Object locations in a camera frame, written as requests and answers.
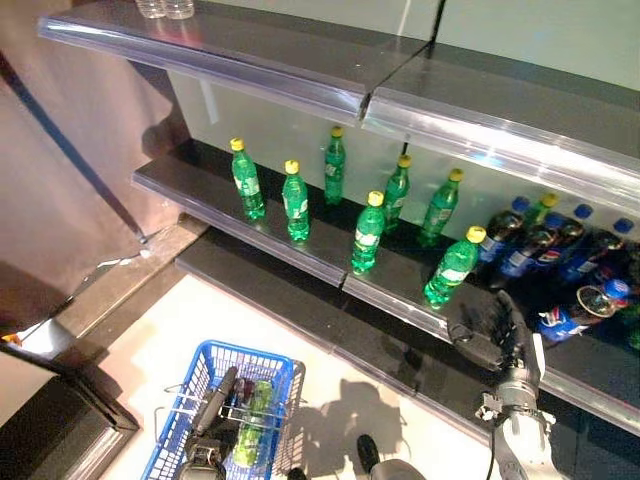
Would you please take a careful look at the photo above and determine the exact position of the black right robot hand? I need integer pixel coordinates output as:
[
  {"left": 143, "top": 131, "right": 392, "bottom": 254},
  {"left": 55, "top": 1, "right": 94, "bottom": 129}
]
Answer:
[{"left": 446, "top": 288, "right": 547, "bottom": 397}]

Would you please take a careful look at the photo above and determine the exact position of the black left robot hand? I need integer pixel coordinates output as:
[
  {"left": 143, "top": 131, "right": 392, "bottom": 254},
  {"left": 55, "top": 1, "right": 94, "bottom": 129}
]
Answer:
[{"left": 191, "top": 366, "right": 247, "bottom": 452}]

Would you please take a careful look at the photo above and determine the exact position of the dark Pepsi bottle blue cap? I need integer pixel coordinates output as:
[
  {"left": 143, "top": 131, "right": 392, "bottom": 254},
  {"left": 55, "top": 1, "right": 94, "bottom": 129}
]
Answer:
[
  {"left": 492, "top": 213, "right": 564, "bottom": 291},
  {"left": 534, "top": 278, "right": 634, "bottom": 344},
  {"left": 557, "top": 218, "right": 635, "bottom": 286},
  {"left": 474, "top": 196, "right": 531, "bottom": 279},
  {"left": 230, "top": 377, "right": 251, "bottom": 409},
  {"left": 534, "top": 203, "right": 594, "bottom": 276}
]

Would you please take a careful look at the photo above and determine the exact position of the chrome wire basket handle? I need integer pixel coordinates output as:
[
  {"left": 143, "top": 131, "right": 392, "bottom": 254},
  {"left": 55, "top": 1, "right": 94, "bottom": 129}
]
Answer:
[
  {"left": 153, "top": 382, "right": 201, "bottom": 436},
  {"left": 219, "top": 397, "right": 309, "bottom": 419}
]

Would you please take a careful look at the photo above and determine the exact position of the blue plastic shopping basket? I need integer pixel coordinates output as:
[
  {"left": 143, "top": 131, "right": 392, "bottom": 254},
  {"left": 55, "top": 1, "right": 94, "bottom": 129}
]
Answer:
[{"left": 139, "top": 339, "right": 307, "bottom": 480}]

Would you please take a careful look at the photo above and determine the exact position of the dark stone floor ledge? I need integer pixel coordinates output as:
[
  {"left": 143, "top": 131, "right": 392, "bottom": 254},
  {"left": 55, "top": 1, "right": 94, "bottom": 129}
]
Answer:
[{"left": 49, "top": 212, "right": 209, "bottom": 339}]

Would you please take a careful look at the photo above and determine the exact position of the brown curtain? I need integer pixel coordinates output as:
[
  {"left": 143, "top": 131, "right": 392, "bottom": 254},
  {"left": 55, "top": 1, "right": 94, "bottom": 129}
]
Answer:
[{"left": 0, "top": 0, "right": 194, "bottom": 331}]

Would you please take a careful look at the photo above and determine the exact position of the clear water bottle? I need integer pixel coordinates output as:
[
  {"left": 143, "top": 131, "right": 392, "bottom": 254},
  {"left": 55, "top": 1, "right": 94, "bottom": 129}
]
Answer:
[
  {"left": 163, "top": 0, "right": 195, "bottom": 21},
  {"left": 134, "top": 0, "right": 167, "bottom": 20}
]

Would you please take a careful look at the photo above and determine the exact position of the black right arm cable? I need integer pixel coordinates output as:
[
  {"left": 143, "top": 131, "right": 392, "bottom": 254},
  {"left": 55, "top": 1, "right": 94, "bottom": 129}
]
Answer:
[{"left": 487, "top": 422, "right": 503, "bottom": 480}]

